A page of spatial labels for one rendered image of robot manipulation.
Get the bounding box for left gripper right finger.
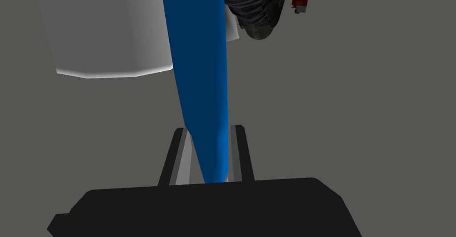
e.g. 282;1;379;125
226;124;256;183

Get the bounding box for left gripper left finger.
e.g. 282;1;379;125
158;127;205;187

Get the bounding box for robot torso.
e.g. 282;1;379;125
32;0;239;79

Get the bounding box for blue book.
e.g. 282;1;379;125
160;0;229;184

